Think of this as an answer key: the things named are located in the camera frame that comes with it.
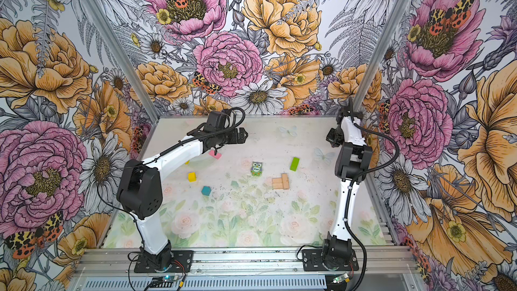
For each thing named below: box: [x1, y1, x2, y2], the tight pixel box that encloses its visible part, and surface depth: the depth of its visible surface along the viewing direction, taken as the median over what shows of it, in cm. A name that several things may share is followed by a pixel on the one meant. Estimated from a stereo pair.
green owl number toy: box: [250, 161, 263, 177], surface depth 101 cm
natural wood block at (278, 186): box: [272, 182, 284, 190], surface depth 95 cm
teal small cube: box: [201, 185, 212, 197], surface depth 94 cm
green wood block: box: [289, 156, 301, 172], surface depth 104 cm
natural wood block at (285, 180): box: [281, 172, 291, 190], surface depth 96 cm
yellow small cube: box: [187, 171, 198, 183], surface depth 97 cm
